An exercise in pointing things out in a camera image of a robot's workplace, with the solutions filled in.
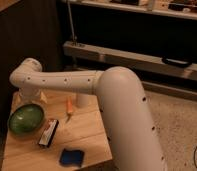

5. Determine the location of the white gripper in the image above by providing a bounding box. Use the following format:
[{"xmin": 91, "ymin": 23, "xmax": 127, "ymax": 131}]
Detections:
[{"xmin": 19, "ymin": 88, "xmax": 47, "ymax": 104}]

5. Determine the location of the green ceramic bowl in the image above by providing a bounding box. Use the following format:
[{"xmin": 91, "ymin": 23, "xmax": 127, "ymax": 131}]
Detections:
[{"xmin": 8, "ymin": 104, "xmax": 44, "ymax": 136}]

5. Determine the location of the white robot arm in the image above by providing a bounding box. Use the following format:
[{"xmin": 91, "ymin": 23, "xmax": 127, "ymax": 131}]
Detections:
[{"xmin": 10, "ymin": 58, "xmax": 168, "ymax": 171}]

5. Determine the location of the black rectangular box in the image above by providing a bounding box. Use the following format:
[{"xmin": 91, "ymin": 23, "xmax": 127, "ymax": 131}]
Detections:
[{"xmin": 38, "ymin": 119, "xmax": 59, "ymax": 148}]

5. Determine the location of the white paper cup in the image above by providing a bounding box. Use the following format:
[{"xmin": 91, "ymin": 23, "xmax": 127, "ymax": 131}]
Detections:
[{"xmin": 76, "ymin": 93, "xmax": 90, "ymax": 108}]

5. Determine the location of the metal pole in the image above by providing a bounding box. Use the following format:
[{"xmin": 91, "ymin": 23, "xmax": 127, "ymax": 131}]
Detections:
[{"xmin": 66, "ymin": 0, "xmax": 77, "ymax": 45}]

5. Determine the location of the blue sponge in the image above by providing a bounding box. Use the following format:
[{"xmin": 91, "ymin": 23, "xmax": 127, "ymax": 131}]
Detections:
[{"xmin": 59, "ymin": 149, "xmax": 85, "ymax": 167}]

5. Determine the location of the grey metal case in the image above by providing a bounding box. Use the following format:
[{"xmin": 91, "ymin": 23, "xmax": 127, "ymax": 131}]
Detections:
[{"xmin": 63, "ymin": 41, "xmax": 197, "ymax": 81}]

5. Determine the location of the orange handled screwdriver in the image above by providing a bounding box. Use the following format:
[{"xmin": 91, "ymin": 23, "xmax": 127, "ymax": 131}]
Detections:
[{"xmin": 66, "ymin": 97, "xmax": 73, "ymax": 122}]

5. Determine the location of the black case handle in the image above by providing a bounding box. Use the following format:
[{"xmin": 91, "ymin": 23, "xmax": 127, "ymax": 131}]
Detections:
[{"xmin": 161, "ymin": 57, "xmax": 193, "ymax": 68}]

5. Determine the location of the cluttered wall shelf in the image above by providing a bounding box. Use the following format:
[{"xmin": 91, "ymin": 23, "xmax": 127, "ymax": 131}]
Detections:
[{"xmin": 60, "ymin": 0, "xmax": 197, "ymax": 22}]

